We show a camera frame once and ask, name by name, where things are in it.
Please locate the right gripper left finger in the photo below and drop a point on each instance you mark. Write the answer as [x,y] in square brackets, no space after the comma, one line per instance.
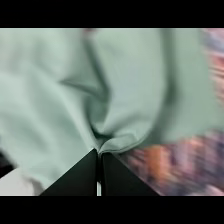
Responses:
[80,178]

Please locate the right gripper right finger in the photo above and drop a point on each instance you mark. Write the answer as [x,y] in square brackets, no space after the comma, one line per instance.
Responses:
[120,180]

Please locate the pale green shirt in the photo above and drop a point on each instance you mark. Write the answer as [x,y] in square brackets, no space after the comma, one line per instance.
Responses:
[100,86]

